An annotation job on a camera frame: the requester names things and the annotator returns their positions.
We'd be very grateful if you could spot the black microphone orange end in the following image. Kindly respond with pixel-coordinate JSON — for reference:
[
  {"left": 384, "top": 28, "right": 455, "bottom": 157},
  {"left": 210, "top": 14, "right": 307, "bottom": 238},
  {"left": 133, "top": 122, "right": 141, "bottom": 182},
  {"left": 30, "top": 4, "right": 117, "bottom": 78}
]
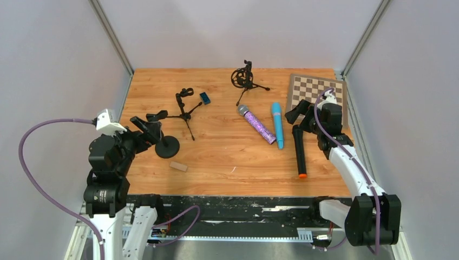
[{"left": 292, "top": 125, "right": 307, "bottom": 178}]

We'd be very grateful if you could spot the black round-base mic stand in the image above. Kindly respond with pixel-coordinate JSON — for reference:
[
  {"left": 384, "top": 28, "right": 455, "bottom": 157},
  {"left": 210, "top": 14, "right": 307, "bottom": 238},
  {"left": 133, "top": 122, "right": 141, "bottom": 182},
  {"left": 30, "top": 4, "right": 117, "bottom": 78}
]
[{"left": 146, "top": 110, "right": 180, "bottom": 159}]

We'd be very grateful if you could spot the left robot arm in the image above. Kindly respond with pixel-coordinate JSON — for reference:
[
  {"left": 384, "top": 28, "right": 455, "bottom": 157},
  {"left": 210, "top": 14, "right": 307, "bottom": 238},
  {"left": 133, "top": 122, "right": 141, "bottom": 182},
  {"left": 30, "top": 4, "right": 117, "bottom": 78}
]
[{"left": 83, "top": 113, "right": 162, "bottom": 259}]

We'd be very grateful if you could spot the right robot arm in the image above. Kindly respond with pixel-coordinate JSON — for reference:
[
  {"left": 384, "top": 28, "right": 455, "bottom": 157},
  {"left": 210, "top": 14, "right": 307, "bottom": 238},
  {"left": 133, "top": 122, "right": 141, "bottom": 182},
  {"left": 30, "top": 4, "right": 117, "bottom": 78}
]
[{"left": 285, "top": 100, "right": 402, "bottom": 248}]

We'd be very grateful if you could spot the black tripod clip mic stand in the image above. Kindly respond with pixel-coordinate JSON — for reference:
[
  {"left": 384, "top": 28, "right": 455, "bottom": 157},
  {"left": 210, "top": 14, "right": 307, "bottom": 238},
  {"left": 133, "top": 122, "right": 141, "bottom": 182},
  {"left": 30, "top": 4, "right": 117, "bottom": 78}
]
[{"left": 166, "top": 87, "right": 204, "bottom": 141}]

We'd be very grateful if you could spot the blue microphone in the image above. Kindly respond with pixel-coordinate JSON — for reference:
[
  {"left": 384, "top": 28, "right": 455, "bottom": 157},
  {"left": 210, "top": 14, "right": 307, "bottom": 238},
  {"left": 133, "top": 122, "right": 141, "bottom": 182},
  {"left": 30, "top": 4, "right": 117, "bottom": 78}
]
[{"left": 271, "top": 102, "right": 284, "bottom": 150}]

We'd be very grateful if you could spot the wooden chessboard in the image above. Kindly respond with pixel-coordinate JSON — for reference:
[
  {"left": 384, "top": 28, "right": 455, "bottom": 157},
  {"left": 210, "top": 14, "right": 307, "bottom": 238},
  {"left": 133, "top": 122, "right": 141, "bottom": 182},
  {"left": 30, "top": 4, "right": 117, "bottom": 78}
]
[{"left": 285, "top": 73, "right": 349, "bottom": 129}]

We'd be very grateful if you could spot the small wooden block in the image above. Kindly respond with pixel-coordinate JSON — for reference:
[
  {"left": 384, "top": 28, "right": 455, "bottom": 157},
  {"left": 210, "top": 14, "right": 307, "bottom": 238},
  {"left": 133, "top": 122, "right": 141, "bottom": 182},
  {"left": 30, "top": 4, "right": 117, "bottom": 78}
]
[{"left": 169, "top": 161, "right": 188, "bottom": 172}]

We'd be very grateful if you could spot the purple glitter microphone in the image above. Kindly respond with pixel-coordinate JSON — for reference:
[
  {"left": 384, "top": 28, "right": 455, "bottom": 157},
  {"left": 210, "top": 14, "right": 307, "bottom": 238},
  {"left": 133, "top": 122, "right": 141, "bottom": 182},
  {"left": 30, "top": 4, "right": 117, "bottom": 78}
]
[{"left": 238, "top": 105, "right": 276, "bottom": 145}]

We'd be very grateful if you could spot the blue toy brick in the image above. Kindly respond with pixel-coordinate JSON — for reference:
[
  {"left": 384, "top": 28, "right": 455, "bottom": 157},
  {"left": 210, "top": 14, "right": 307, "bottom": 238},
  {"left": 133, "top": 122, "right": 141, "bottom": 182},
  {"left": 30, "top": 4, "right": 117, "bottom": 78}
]
[{"left": 199, "top": 92, "right": 211, "bottom": 105}]

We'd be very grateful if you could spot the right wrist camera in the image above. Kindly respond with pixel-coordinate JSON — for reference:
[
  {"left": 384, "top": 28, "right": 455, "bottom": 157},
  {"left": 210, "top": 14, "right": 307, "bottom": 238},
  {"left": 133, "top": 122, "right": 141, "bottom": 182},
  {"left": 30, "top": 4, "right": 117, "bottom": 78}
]
[{"left": 317, "top": 94, "right": 338, "bottom": 109}]

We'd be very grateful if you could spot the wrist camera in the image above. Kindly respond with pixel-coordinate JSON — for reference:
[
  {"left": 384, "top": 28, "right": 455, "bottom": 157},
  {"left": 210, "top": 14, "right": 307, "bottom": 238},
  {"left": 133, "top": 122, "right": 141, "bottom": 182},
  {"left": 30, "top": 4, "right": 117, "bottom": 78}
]
[
  {"left": 317, "top": 94, "right": 338, "bottom": 109},
  {"left": 96, "top": 109, "right": 127, "bottom": 136}
]

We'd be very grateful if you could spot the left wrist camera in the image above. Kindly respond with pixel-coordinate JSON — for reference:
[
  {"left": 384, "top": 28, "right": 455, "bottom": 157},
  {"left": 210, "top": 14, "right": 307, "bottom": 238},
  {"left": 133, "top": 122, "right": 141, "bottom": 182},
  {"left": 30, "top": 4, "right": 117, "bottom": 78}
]
[{"left": 96, "top": 109, "right": 127, "bottom": 136}]

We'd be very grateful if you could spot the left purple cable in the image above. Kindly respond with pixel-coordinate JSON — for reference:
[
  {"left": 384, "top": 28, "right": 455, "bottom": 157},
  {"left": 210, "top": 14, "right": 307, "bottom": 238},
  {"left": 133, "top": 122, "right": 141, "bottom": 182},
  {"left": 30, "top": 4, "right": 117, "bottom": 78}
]
[{"left": 18, "top": 118, "right": 107, "bottom": 260}]

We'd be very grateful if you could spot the black tripod shock-mount stand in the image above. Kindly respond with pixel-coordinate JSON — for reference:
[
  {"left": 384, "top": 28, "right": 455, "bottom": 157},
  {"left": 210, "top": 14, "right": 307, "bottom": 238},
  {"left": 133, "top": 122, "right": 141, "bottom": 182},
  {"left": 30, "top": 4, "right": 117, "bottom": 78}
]
[{"left": 231, "top": 60, "right": 271, "bottom": 106}]

